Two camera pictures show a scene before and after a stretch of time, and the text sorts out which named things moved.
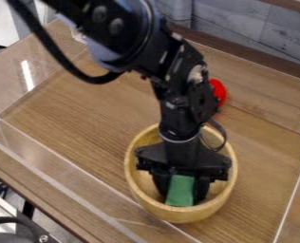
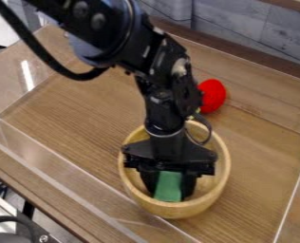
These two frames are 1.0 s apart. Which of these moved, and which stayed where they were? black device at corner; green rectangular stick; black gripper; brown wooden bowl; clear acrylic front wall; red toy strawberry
Moved: black gripper; brown wooden bowl; green rectangular stick
Stayed: red toy strawberry; black device at corner; clear acrylic front wall
